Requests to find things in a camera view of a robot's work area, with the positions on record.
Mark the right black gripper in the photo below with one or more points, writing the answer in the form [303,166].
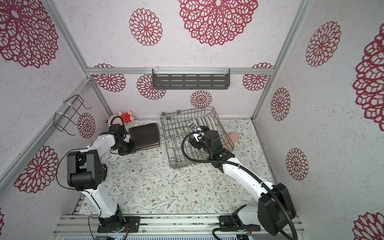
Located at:
[195,143]

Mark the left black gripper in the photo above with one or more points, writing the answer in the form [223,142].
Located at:
[131,150]

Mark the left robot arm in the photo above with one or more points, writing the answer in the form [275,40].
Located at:
[86,174]

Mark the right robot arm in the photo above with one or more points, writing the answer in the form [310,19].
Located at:
[275,210]

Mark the white round plate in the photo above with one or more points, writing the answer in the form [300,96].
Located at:
[200,122]
[207,122]
[195,122]
[212,123]

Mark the pink sponge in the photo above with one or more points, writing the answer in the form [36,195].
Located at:
[230,141]

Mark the pink pig plush toy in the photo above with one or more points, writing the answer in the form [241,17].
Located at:
[122,118]

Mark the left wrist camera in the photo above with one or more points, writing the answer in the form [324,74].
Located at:
[118,131]

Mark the grey wire dish rack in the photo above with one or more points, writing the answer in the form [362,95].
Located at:
[179,138]

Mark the black wire wall basket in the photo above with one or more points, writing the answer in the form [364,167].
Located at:
[65,117]

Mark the grey wall shelf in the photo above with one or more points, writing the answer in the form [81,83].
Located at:
[191,80]

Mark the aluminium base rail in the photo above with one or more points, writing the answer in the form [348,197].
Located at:
[82,225]

